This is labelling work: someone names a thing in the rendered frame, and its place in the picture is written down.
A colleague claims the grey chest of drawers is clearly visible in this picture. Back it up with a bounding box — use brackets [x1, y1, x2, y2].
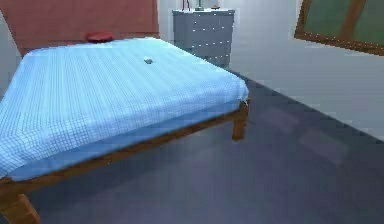
[171, 8, 236, 70]

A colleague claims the red pillow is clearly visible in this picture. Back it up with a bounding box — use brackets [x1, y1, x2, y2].
[86, 31, 116, 44]

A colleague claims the brown framed window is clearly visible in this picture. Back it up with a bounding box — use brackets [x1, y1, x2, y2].
[294, 0, 384, 57]

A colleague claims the blue bed with wooden frame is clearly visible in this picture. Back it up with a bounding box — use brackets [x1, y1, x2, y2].
[0, 0, 251, 224]

